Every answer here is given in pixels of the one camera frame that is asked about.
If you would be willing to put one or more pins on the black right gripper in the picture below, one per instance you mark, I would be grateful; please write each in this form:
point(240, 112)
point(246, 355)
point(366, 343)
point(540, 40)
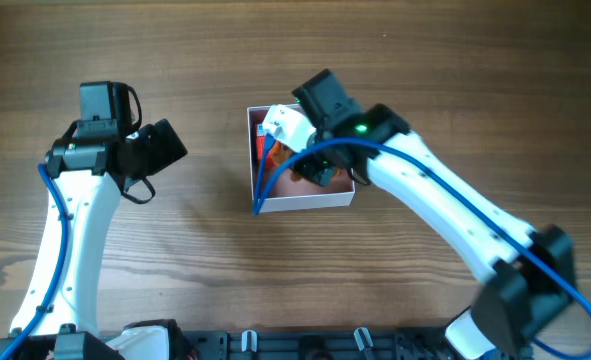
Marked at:
point(315, 174)

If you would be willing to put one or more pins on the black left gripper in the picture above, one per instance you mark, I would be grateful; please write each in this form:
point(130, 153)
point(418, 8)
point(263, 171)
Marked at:
point(165, 143)

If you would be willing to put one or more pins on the brown plush capybara toy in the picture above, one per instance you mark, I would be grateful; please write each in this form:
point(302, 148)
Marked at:
point(279, 154)

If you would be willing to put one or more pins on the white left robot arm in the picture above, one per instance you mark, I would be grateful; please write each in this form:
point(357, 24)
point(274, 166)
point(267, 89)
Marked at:
point(87, 172)

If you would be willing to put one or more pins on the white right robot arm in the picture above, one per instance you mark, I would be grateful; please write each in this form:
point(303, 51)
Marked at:
point(517, 299)

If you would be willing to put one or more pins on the white cardboard box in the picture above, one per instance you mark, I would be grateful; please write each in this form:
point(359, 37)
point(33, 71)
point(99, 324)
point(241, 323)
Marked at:
point(287, 195)

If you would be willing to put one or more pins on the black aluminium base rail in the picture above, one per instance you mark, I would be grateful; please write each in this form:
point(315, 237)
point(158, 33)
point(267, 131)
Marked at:
point(163, 339)

